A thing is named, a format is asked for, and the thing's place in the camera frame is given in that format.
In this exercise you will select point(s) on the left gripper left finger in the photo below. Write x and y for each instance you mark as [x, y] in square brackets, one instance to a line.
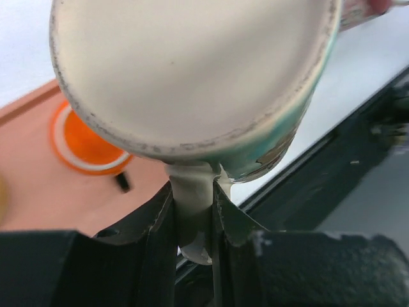
[130, 263]

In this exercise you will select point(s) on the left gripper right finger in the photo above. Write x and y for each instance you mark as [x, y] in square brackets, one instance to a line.
[253, 266]

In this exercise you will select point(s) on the orange mug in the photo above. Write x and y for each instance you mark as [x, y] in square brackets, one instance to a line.
[84, 151]

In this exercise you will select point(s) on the yellow cream mug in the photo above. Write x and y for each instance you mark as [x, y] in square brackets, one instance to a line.
[211, 88]

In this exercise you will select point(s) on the pink plastic tray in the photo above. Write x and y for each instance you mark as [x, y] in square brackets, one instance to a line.
[45, 194]

